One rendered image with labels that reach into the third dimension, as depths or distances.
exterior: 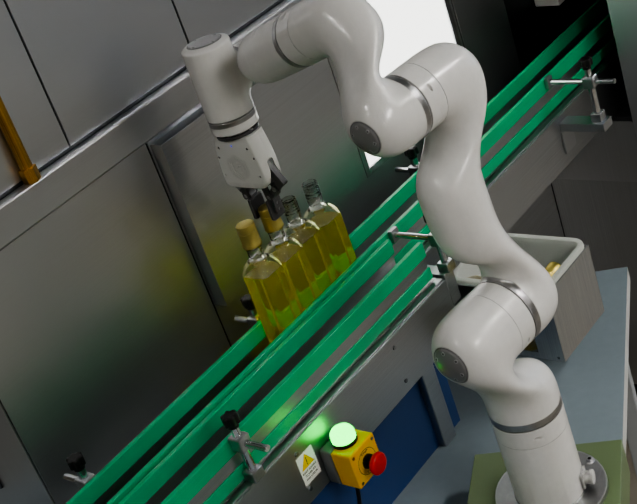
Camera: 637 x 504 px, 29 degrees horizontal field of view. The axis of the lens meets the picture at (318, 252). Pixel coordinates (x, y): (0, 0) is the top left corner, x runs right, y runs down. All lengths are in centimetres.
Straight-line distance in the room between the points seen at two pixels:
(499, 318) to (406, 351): 45
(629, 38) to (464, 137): 123
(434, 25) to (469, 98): 103
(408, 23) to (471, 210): 98
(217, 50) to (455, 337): 61
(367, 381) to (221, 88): 57
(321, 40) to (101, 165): 51
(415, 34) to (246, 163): 74
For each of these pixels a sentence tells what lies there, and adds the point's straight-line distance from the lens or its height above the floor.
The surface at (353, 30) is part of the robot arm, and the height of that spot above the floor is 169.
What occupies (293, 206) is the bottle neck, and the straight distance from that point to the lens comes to 224.
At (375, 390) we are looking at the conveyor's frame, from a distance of 224.
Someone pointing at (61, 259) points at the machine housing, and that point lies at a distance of 210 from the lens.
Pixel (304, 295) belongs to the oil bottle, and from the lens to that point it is 225.
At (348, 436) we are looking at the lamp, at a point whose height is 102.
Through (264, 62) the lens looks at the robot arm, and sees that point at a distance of 191.
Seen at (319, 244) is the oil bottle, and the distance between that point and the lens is 228.
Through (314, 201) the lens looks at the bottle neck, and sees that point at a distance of 228.
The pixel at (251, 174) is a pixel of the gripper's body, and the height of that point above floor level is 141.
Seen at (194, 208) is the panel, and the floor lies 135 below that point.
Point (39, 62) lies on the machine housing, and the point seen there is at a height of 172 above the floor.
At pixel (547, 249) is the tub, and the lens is 250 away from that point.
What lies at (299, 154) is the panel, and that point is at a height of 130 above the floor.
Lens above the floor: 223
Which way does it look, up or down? 27 degrees down
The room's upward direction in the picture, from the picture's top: 20 degrees counter-clockwise
